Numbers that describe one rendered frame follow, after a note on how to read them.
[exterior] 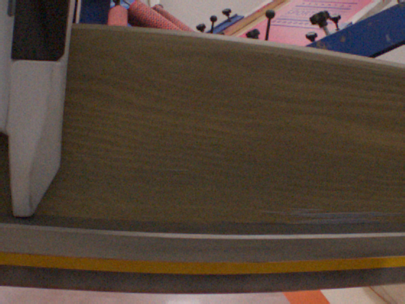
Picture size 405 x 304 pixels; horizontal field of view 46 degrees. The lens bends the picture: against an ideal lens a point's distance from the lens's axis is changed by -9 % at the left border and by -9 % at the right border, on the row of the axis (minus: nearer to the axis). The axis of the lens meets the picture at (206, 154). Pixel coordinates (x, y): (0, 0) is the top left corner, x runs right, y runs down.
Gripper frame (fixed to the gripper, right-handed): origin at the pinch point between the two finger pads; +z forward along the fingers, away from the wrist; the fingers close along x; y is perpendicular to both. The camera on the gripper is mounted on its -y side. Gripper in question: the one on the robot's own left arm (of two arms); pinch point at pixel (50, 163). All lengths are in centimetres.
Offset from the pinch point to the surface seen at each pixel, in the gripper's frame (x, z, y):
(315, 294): -15.4, 13.8, -20.0
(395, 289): -12.3, 12.1, -25.7
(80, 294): -15.9, 13.9, -1.2
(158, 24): -111, -10, -17
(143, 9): -114, -14, -13
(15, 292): -15.7, 13.9, 3.8
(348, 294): -15.0, 13.8, -23.0
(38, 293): -15.6, 13.9, 2.0
